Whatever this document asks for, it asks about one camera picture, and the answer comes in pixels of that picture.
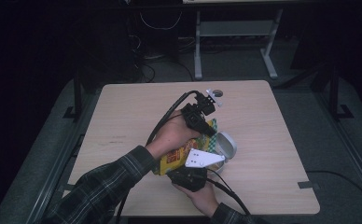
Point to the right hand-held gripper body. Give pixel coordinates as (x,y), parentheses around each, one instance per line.
(188,179)

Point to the yellow green spouted pouch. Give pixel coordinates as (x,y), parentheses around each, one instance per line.
(176,157)

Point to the grey metal rail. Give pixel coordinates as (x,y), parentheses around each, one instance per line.
(350,149)
(54,174)

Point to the white lidded mug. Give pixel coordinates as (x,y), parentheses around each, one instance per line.
(227,146)

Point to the black metal stand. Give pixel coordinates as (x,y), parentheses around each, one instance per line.
(334,90)
(77,96)

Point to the grey tape piece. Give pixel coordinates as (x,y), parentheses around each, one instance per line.
(68,187)
(308,185)

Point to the person's right hand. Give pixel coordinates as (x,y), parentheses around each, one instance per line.
(205,199)

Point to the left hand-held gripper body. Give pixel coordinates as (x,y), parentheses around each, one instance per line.
(197,110)

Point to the person's left hand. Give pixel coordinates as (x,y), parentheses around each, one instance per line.
(169,137)

